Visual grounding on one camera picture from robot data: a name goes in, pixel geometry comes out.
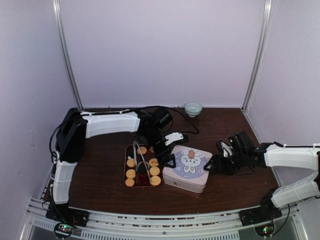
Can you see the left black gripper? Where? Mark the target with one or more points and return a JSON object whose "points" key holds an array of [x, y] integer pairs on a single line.
{"points": [[158, 154]]}

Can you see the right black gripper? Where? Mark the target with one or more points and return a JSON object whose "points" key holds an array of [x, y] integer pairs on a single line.
{"points": [[216, 159]]}

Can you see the white divided cookie tin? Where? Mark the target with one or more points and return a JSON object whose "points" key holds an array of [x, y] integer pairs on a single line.
{"points": [[183, 183]]}

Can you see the white handled metal tongs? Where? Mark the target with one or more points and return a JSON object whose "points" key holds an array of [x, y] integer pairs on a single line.
{"points": [[142, 180]]}

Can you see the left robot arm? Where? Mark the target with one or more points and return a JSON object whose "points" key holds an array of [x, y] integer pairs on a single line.
{"points": [[78, 126]]}

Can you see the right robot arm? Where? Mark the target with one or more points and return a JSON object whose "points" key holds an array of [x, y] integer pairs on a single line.
{"points": [[241, 152]]}

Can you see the round cookie with pink cross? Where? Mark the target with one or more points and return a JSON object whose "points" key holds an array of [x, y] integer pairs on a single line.
{"points": [[153, 162]]}

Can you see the dotted round cookie right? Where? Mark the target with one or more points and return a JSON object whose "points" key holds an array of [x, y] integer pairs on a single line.
{"points": [[154, 171]]}

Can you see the brown flower cookie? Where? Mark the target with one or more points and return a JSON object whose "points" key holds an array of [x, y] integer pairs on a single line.
{"points": [[151, 150]]}

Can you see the large round tan cookie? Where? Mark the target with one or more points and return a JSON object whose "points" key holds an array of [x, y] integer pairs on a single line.
{"points": [[155, 180]]}

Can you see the dark red cookie tray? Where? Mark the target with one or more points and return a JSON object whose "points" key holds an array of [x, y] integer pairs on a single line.
{"points": [[148, 156]]}

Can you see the black round cookie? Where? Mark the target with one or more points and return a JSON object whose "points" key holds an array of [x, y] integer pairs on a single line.
{"points": [[142, 168], [130, 153]]}

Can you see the middle left dotted cookie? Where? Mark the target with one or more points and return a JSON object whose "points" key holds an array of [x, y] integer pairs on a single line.
{"points": [[131, 163]]}

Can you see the bottom left round cookie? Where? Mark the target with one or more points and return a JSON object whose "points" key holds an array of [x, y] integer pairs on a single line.
{"points": [[129, 182]]}

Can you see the pale blue ceramic bowl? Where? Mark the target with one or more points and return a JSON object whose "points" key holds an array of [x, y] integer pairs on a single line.
{"points": [[192, 109]]}

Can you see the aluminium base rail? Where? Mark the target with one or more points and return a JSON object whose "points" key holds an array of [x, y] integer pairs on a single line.
{"points": [[224, 225]]}

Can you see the right aluminium frame post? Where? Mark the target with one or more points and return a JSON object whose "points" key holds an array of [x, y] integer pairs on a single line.
{"points": [[261, 47]]}

